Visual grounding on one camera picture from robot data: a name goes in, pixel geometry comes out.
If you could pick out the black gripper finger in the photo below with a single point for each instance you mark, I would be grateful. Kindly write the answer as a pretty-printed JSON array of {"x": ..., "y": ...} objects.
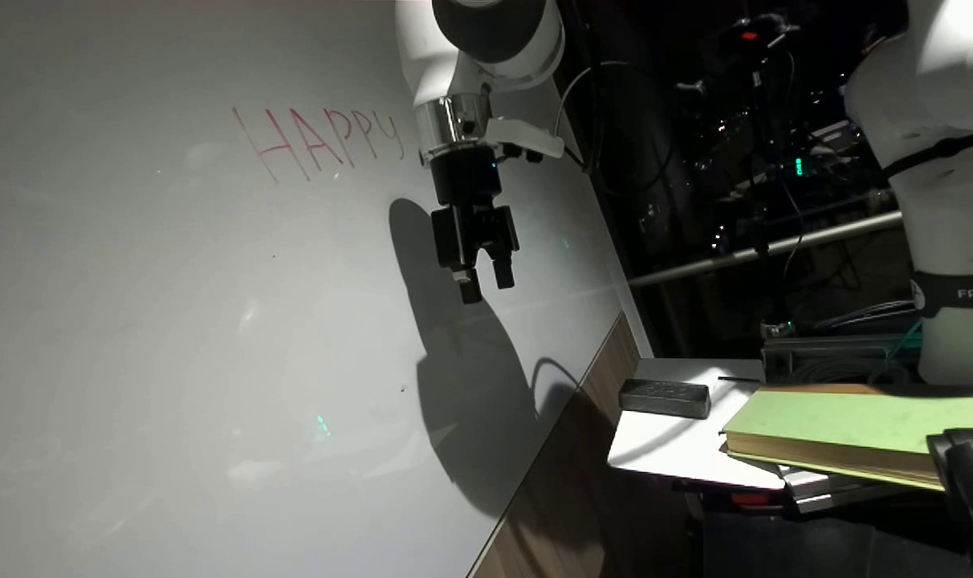
[
  {"x": 471, "y": 283},
  {"x": 504, "y": 269}
]

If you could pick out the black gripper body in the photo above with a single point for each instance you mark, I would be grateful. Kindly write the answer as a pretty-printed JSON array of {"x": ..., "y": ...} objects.
[{"x": 472, "y": 211}]

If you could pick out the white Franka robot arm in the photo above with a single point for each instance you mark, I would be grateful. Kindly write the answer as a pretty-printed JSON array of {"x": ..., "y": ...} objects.
[{"x": 936, "y": 106}]

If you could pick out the large white whiteboard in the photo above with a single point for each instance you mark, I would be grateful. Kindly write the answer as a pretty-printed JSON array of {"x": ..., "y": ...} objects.
[{"x": 183, "y": 324}]

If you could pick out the white rounded side table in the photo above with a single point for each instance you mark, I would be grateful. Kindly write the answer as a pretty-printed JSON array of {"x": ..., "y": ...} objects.
[{"x": 665, "y": 446}]

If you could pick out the short black pen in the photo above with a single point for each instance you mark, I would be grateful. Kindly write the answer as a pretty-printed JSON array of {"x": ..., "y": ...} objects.
[{"x": 741, "y": 377}]

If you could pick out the dark electronics rack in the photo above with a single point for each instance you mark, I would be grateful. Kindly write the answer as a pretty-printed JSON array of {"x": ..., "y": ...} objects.
[{"x": 763, "y": 106}]

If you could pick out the grey metal base block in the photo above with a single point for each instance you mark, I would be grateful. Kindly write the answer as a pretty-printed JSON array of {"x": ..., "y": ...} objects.
[{"x": 826, "y": 353}]

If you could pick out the red flat item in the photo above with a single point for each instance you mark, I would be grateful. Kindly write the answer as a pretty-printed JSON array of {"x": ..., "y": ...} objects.
[{"x": 753, "y": 500}]

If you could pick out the green hardcover book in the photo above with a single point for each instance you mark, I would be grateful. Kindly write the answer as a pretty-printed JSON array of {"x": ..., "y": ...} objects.
[{"x": 858, "y": 421}]

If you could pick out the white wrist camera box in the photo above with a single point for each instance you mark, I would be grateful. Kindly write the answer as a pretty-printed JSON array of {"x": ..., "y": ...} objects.
[{"x": 530, "y": 138}]

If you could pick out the silver metal rail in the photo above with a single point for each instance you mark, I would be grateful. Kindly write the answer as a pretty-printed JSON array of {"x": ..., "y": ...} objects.
[{"x": 763, "y": 250}]

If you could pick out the black rounded mount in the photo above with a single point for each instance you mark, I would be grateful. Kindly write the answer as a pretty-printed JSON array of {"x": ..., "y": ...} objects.
[{"x": 972, "y": 492}]

